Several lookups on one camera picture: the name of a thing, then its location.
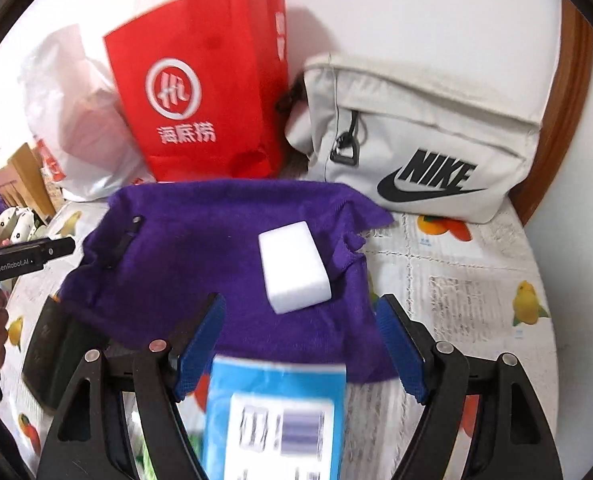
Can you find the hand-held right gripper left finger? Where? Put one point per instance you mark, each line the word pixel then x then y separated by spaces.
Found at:
pixel 199 350

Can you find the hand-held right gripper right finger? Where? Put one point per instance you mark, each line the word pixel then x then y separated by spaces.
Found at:
pixel 401 350

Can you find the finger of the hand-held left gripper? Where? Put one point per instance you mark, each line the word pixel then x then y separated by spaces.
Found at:
pixel 59 249

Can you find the white sponge block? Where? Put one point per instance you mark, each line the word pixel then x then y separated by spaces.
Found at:
pixel 294 270

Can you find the white plush toy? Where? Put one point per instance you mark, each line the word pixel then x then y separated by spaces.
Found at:
pixel 16 225

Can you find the fruit-print tablecloth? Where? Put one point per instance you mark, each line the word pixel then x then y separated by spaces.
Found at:
pixel 451 285

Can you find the blue packet with white label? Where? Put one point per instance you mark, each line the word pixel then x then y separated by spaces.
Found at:
pixel 276 380

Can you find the purple cloth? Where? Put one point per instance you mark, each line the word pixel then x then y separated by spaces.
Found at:
pixel 176 270

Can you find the black box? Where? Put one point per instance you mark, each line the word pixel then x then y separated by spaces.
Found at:
pixel 51 345

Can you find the white plastic bag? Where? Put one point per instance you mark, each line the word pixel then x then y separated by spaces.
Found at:
pixel 71 110

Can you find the grey zip bag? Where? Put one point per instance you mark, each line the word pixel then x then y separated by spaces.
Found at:
pixel 426 110

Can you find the red paper bag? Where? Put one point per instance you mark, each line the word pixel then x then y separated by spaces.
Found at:
pixel 201 50

